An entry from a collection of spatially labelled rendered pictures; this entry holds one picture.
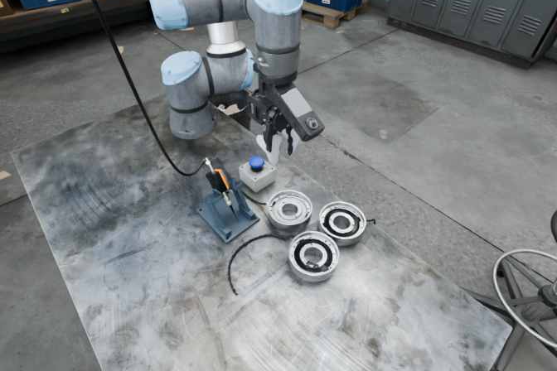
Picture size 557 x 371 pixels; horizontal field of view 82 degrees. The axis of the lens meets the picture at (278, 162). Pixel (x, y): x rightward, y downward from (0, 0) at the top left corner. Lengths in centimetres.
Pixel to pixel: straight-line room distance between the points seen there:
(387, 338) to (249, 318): 26
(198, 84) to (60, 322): 123
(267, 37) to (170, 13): 16
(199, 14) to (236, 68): 41
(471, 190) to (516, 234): 33
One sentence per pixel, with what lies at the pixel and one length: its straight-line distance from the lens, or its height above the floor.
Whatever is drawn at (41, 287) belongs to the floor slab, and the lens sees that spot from 193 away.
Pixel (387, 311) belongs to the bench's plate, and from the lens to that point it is 72.
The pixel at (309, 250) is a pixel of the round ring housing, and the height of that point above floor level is 82.
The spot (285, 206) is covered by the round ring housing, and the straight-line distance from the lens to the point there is 80.
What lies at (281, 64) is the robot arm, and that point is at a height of 119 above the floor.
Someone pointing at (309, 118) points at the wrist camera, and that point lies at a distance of 58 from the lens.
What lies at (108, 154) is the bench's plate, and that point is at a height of 80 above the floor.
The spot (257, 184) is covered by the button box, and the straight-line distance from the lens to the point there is 83.
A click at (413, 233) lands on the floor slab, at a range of 188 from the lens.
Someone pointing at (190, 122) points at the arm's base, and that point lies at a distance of 102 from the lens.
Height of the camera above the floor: 144
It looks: 43 degrees down
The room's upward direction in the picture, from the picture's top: straight up
